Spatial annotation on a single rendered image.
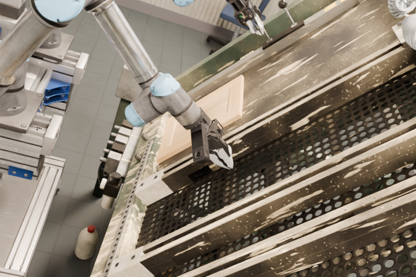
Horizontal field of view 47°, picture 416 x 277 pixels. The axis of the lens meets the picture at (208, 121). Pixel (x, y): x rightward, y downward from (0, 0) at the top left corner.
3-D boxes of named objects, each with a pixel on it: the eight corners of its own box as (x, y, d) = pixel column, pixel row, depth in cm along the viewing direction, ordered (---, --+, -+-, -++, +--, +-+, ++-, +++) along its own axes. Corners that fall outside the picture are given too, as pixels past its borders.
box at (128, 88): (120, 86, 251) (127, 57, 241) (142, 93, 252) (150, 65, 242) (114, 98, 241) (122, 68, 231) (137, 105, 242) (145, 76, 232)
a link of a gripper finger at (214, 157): (233, 158, 152) (216, 138, 148) (231, 170, 147) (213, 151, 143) (225, 161, 153) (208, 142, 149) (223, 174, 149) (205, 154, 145)
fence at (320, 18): (174, 109, 226) (168, 103, 224) (358, -2, 189) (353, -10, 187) (172, 115, 222) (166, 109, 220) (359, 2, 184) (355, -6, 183)
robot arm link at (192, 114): (189, 110, 134) (168, 121, 138) (199, 121, 136) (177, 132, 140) (195, 95, 140) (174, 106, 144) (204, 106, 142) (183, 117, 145)
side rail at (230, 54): (188, 92, 249) (175, 76, 245) (386, -30, 206) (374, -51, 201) (186, 98, 244) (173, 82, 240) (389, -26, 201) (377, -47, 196)
